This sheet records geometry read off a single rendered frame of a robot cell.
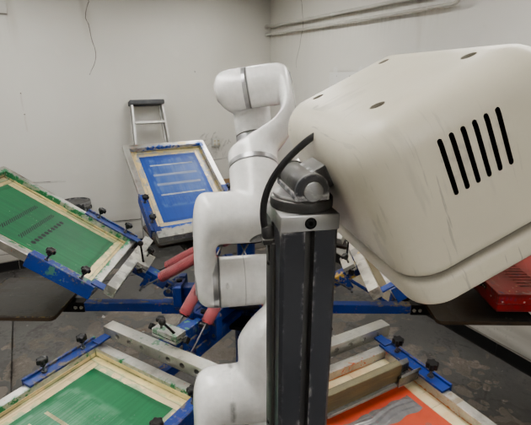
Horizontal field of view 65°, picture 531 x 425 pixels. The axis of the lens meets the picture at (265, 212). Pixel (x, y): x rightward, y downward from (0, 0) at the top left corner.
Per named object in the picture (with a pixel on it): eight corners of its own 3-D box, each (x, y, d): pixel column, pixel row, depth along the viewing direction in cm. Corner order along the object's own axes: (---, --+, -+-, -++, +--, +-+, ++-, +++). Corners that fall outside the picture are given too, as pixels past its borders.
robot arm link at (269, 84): (233, 184, 75) (226, 90, 84) (305, 174, 74) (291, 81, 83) (224, 160, 67) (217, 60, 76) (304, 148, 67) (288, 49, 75)
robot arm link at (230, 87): (261, 56, 75) (209, 65, 75) (269, 114, 73) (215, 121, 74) (267, 89, 90) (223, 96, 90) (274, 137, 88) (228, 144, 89)
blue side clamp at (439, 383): (449, 400, 146) (452, 384, 144) (439, 406, 144) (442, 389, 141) (387, 352, 171) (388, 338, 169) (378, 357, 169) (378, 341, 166)
